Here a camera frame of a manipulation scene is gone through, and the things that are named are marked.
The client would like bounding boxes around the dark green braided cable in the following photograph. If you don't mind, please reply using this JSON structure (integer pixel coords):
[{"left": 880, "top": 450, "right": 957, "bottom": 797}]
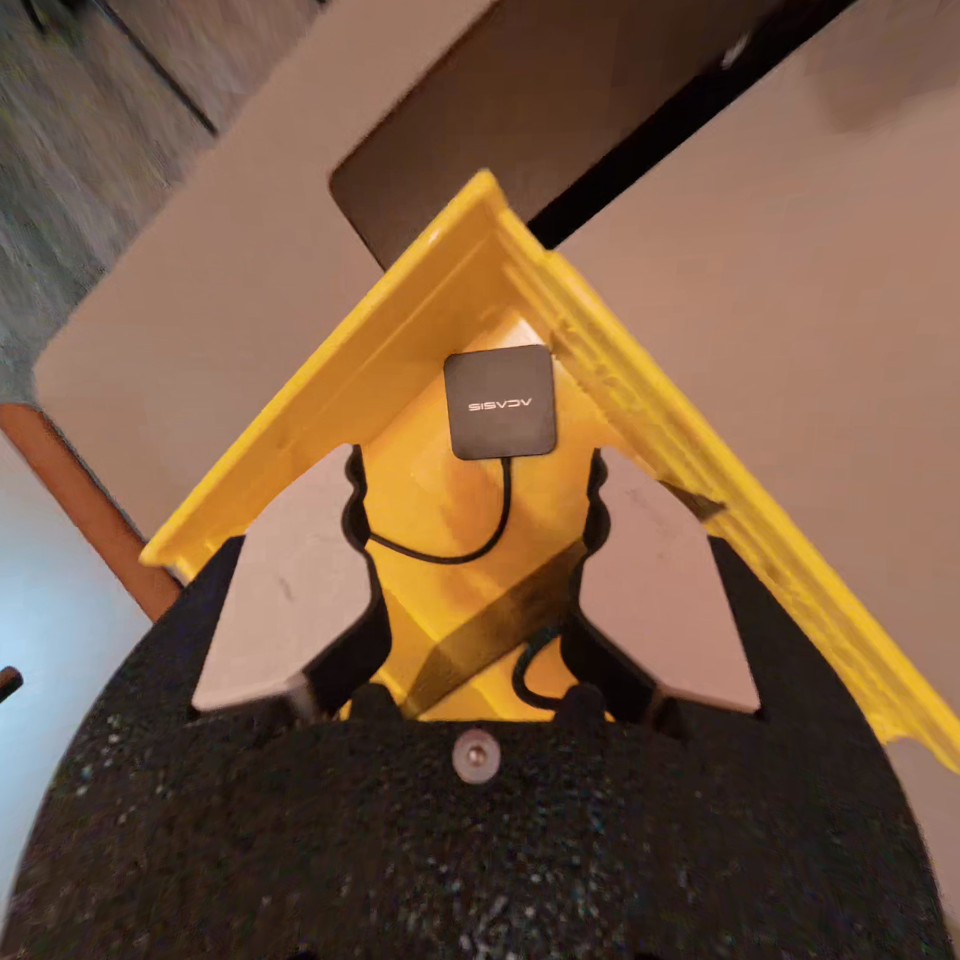
[{"left": 512, "top": 626, "right": 565, "bottom": 711}]

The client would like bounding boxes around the thin black cable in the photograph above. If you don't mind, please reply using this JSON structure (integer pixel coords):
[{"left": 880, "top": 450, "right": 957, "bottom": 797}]
[{"left": 365, "top": 456, "right": 516, "bottom": 565}]

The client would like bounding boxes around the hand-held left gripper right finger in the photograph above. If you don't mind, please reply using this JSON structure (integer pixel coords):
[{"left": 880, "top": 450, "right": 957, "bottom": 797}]
[{"left": 561, "top": 447, "right": 763, "bottom": 733}]

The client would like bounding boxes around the brown wooden board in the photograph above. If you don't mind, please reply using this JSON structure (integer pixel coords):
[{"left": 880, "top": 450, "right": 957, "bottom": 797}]
[{"left": 0, "top": 403, "right": 185, "bottom": 624}]

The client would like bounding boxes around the yellow plastic bin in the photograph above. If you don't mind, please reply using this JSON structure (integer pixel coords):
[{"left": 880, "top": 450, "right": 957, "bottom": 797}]
[{"left": 138, "top": 168, "right": 960, "bottom": 774}]

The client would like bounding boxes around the black square usb hub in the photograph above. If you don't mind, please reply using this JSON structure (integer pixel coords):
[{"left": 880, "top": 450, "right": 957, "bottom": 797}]
[{"left": 442, "top": 345, "right": 560, "bottom": 461}]

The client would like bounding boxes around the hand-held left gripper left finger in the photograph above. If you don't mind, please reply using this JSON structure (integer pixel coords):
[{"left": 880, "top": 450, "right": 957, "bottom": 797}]
[{"left": 191, "top": 445, "right": 393, "bottom": 723}]

